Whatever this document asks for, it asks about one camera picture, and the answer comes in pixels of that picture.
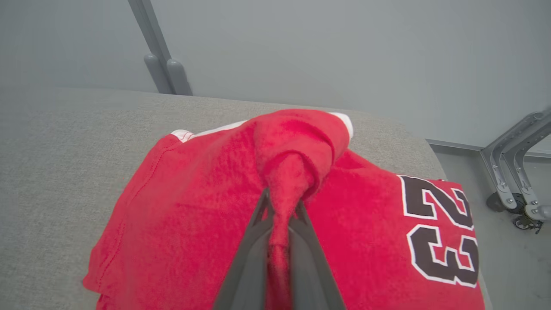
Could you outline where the red jersey with white sleeves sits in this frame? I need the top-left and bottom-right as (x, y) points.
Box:
(82, 108), (486, 310)

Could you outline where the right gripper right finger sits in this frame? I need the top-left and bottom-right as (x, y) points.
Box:
(288, 201), (347, 310)

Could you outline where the black caster wheel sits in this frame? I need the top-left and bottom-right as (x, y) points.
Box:
(486, 192), (523, 214)
(512, 214), (544, 234)

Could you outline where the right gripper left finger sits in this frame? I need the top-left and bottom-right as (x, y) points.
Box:
(213, 189), (273, 310)

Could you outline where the grey partition post with feet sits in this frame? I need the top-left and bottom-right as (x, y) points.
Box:
(128, 0), (193, 96)

